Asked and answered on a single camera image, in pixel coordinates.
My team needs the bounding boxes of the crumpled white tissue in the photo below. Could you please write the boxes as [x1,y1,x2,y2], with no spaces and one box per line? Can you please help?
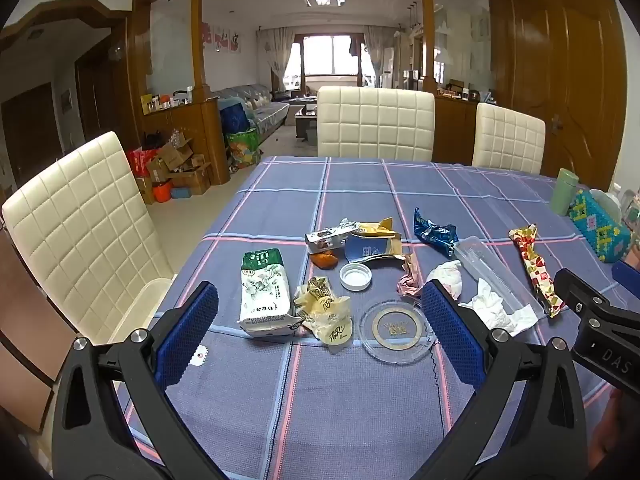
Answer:
[425,260,464,301]
[458,278,538,337]

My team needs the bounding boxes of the pink wall pictures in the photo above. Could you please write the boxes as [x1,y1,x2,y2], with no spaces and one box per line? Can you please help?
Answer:
[201,22,244,53]

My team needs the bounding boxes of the person's right hand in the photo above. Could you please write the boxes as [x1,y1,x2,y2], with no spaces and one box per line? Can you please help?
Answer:
[591,392,640,480]

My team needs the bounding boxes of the white green tissue pack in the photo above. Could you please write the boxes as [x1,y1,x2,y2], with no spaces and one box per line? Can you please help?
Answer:
[236,248,306,338]

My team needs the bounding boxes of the cream quilted dining chair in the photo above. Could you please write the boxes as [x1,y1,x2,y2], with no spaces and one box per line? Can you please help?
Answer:
[317,86,436,163]
[1,131,178,346]
[471,102,546,176]

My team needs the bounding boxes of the crumpled yellow wrapper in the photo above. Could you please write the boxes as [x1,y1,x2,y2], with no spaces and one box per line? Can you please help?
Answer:
[292,276,355,347]

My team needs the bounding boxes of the bright window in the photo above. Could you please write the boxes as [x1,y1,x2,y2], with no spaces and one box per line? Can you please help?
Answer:
[295,35,363,78]

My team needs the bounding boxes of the wooden sideboard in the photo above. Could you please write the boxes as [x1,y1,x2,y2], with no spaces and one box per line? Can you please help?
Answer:
[432,95,496,166]

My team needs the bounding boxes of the clear plastic lid gold ring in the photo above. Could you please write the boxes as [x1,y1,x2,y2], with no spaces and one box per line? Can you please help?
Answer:
[358,296,437,365]

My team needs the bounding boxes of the low wooden partition cabinet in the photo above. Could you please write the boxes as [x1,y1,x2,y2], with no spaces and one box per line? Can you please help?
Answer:
[142,97,231,186]

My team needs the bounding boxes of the beaded tissue box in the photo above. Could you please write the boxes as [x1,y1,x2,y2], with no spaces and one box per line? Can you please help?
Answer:
[567,189,633,264]

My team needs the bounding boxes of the pile of cardboard boxes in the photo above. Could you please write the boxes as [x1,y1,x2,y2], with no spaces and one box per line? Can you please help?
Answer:
[127,135,213,203]

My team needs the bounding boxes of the pink wrapper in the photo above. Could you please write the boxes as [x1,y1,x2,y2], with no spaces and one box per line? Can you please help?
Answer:
[396,252,426,301]

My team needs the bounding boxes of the torn blue tan carton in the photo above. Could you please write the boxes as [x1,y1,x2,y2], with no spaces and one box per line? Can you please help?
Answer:
[345,217,407,265]

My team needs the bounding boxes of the red yellow patterned wrapper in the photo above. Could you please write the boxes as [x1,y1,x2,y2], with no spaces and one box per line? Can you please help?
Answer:
[508,225,568,318]

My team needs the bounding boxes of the dark wooden door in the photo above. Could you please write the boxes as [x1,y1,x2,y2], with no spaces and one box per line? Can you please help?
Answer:
[0,82,63,186]

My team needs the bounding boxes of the grey coffee table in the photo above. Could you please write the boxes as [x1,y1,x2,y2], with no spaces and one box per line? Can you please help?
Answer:
[294,102,319,141]

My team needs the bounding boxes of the silver foil wrapper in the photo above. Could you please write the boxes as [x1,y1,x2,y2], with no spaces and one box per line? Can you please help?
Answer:
[305,218,361,256]

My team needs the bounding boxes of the pinkish brown bin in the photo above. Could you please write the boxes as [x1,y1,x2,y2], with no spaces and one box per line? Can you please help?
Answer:
[0,225,76,433]

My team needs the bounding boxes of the blue plaid tablecloth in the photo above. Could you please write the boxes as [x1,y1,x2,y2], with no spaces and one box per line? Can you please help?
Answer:
[115,155,640,480]

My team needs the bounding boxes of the patterned curtain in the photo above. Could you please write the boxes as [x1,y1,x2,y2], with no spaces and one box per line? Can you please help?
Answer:
[362,25,386,88]
[256,27,296,91]

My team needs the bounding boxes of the covered grey sofa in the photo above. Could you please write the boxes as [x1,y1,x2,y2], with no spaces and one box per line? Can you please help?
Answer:
[212,82,291,136]

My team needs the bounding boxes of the green printed shopping bag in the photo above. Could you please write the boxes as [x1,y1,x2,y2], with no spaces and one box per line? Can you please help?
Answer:
[225,127,262,168]

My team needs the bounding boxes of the clear plastic tray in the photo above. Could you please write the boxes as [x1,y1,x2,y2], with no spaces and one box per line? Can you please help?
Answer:
[452,236,546,318]

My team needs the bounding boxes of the red bag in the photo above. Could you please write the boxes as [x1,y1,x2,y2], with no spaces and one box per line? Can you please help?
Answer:
[126,147,156,178]

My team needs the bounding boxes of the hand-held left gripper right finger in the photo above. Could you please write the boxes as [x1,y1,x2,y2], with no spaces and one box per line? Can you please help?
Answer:
[420,279,588,480]

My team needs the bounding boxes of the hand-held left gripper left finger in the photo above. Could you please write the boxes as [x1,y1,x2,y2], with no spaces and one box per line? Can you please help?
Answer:
[51,280,221,480]

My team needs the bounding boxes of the wooden column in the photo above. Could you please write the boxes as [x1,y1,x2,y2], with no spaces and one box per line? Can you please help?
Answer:
[417,0,436,93]
[187,0,208,103]

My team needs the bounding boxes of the green cup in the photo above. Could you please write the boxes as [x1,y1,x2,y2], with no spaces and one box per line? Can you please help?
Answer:
[551,168,580,217]

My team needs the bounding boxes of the brown wooden door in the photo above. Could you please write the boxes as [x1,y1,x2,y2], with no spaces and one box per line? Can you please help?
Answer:
[510,0,626,191]

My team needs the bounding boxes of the blue foil snack wrapper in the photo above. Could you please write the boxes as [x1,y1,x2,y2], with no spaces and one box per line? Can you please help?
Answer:
[413,207,459,259]

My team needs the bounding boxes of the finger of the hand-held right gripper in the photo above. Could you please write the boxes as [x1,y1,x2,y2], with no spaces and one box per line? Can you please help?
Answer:
[553,268,640,322]
[611,258,640,289]

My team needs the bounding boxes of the blue bag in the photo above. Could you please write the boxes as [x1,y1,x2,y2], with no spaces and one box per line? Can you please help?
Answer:
[220,97,251,133]

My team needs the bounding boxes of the white round cap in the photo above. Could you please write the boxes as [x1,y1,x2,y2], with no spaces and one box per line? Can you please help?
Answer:
[339,262,373,291]

